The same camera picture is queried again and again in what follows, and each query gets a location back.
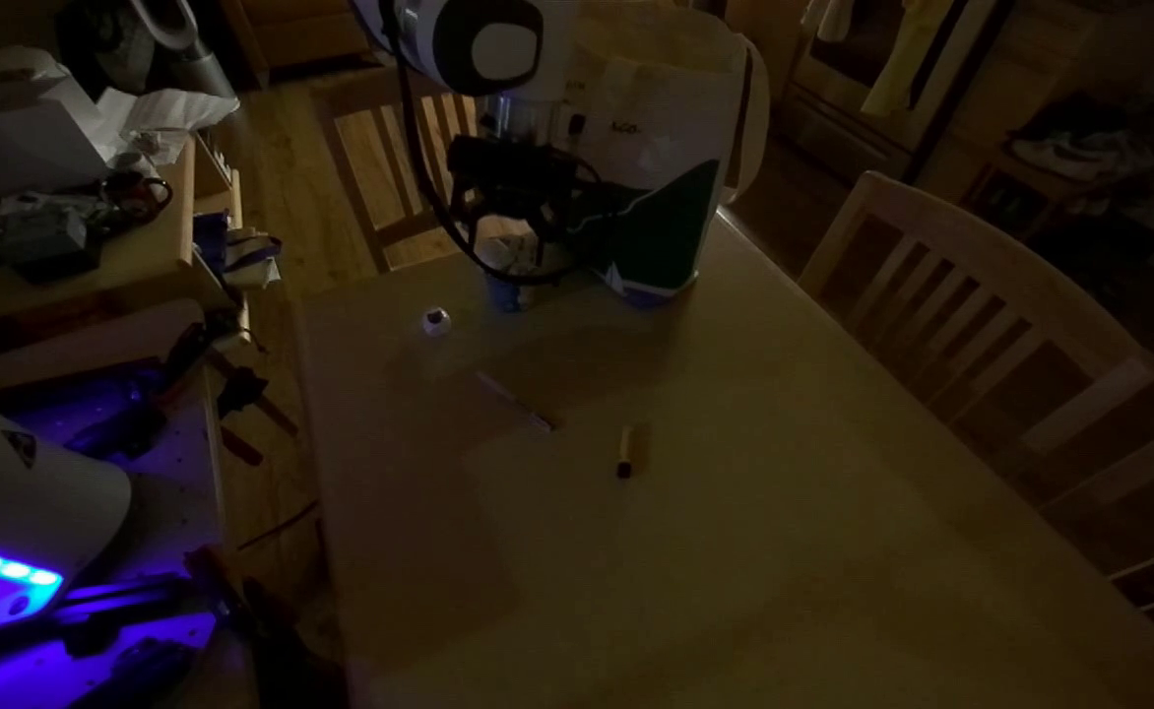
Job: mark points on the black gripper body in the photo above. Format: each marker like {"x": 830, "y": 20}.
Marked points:
{"x": 523, "y": 178}

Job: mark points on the small white object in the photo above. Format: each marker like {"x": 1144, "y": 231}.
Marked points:
{"x": 506, "y": 245}

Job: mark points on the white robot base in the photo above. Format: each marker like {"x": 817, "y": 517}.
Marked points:
{"x": 16, "y": 495}

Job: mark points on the small white tape roll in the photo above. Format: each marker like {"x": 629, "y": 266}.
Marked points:
{"x": 433, "y": 322}

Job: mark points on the brown wooden chair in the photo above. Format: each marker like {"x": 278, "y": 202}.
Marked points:
{"x": 372, "y": 171}

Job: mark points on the handwritten paper sheet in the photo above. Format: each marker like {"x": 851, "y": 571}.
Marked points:
{"x": 659, "y": 113}

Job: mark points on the thin stick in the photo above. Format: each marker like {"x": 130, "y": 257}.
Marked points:
{"x": 519, "y": 398}

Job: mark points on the dark marker pen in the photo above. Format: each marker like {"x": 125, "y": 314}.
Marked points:
{"x": 624, "y": 452}

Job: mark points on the wooden side table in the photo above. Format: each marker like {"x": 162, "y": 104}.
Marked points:
{"x": 142, "y": 257}

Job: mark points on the wooden cabinet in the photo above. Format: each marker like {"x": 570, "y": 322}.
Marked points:
{"x": 863, "y": 91}

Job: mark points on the white crumpled paper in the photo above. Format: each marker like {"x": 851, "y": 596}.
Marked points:
{"x": 89, "y": 125}

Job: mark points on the yellow hanging cloth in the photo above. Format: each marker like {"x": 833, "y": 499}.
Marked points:
{"x": 915, "y": 51}

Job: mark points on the grey bundled item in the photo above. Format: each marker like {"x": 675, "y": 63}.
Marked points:
{"x": 38, "y": 226}

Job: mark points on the dark shoes pile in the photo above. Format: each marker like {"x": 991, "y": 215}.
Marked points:
{"x": 1079, "y": 144}

